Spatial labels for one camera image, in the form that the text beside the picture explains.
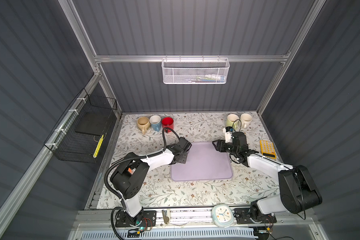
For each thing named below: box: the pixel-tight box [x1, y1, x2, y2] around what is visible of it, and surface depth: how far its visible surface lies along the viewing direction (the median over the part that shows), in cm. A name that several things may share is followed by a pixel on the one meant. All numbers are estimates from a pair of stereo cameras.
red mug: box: [162, 116, 174, 133], surface depth 109 cm
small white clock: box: [211, 203, 234, 228], surface depth 74 cm
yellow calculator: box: [259, 140, 277, 160], surface depth 100 cm
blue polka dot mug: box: [149, 115, 162, 133], surface depth 107 cm
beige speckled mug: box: [137, 116, 150, 135], surface depth 105 cm
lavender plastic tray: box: [170, 141, 233, 182], surface depth 93 cm
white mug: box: [240, 113, 253, 129], surface depth 107 cm
